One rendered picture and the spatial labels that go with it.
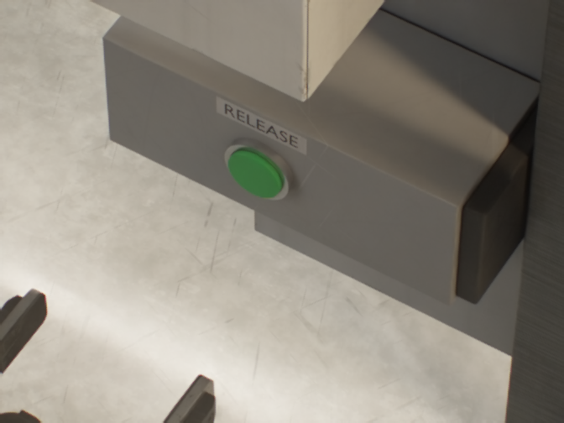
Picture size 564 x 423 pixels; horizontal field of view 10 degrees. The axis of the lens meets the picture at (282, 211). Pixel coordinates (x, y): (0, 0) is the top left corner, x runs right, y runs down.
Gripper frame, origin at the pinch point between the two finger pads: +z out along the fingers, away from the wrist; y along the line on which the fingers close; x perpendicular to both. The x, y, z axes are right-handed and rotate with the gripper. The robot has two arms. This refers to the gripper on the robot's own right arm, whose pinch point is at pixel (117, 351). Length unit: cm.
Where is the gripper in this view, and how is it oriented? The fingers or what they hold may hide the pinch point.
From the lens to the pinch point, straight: 142.8
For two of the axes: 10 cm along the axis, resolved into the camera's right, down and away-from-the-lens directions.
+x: 0.0, 6.0, 8.0
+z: 5.2, -6.8, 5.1
